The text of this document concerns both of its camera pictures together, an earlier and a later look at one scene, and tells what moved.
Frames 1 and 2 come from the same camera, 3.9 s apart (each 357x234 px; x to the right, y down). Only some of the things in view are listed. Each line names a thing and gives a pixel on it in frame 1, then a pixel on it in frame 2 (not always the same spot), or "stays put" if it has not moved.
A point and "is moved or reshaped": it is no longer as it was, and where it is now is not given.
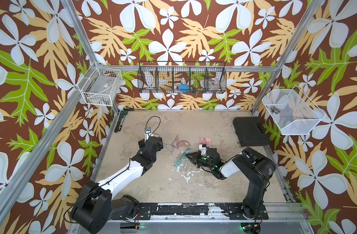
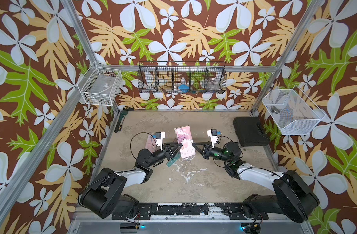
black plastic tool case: [247, 132] stays put
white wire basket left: [101, 86] stays put
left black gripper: [141, 143] → [166, 153]
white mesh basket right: [293, 112] stays put
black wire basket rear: [182, 77] stays put
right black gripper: [196, 155] → [208, 152]
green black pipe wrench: [122, 113] stays put
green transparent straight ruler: [182, 157] → [175, 159]
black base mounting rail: [187, 211] stays put
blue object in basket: [184, 88] stays put
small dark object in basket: [273, 109] stays put
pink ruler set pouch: [208, 141] is moved or reshaped
